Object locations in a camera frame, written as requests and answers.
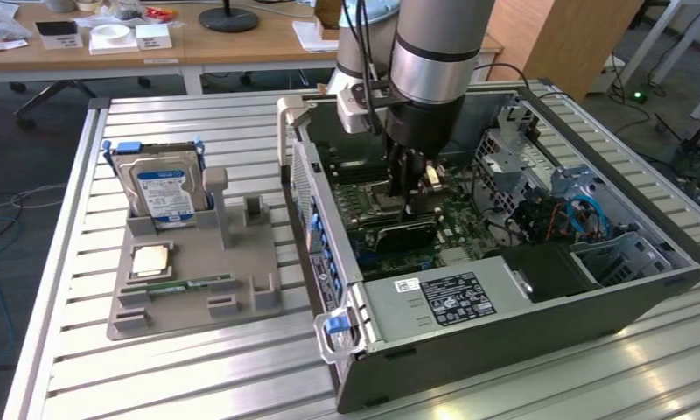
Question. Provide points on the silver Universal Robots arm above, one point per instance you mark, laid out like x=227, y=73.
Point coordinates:
x=432, y=44

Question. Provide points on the metal disk bay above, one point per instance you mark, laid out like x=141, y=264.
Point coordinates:
x=619, y=262

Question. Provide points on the dark grey open PC case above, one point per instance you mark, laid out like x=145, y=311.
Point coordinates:
x=502, y=345

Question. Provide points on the brown cardboard box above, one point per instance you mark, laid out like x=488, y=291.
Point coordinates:
x=327, y=15

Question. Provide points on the blue slot retention clip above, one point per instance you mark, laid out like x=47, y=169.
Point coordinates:
x=322, y=239
x=338, y=290
x=331, y=272
x=326, y=254

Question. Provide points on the white paper stack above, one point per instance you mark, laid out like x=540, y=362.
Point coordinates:
x=315, y=39

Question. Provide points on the white box with black top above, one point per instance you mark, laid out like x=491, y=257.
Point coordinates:
x=61, y=35

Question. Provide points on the black round lamp base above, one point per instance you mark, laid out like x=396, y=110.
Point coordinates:
x=228, y=21

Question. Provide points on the device with green light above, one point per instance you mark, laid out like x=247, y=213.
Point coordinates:
x=638, y=95

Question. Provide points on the black office chair base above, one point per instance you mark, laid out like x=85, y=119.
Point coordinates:
x=52, y=94

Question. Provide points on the perforated metal drive cage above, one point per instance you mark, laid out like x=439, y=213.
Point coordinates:
x=502, y=166

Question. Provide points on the CPU chip with metal lid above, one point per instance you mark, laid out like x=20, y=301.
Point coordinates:
x=151, y=261

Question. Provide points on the hard disk in blue caddy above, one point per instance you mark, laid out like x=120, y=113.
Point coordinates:
x=163, y=192

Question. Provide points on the green motherboard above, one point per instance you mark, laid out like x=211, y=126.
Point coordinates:
x=460, y=227

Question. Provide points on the grey power supply unit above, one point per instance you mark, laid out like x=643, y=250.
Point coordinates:
x=394, y=317

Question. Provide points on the white box with tape roll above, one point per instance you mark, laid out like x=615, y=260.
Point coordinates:
x=113, y=39

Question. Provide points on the wooden desk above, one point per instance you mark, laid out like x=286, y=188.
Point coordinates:
x=234, y=48

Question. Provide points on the graphics card with metal bracket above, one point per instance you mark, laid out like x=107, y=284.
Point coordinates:
x=408, y=238

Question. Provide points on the blue case latch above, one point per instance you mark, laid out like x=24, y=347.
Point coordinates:
x=335, y=327

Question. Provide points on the clear plastic bag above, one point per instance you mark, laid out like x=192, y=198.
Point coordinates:
x=0, y=22

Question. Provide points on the installed green RAM stick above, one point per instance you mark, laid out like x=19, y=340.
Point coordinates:
x=379, y=222

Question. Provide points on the red small item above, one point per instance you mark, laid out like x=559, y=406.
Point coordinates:
x=159, y=14

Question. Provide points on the plain white box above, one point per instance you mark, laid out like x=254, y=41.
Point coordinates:
x=153, y=37

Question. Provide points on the wooden cabinet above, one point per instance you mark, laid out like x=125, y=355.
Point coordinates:
x=566, y=39

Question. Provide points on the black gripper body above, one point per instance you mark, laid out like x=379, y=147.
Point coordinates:
x=423, y=127

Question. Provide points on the grey plastic parts rack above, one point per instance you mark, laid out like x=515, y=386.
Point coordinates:
x=209, y=262

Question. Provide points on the green loose RAM stick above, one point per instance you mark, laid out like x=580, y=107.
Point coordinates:
x=175, y=285

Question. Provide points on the white card with red label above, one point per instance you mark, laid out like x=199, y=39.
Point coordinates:
x=5, y=45

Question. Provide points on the CPU socket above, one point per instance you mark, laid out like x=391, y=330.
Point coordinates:
x=379, y=199

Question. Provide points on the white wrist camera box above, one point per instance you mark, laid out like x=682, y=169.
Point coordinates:
x=352, y=111

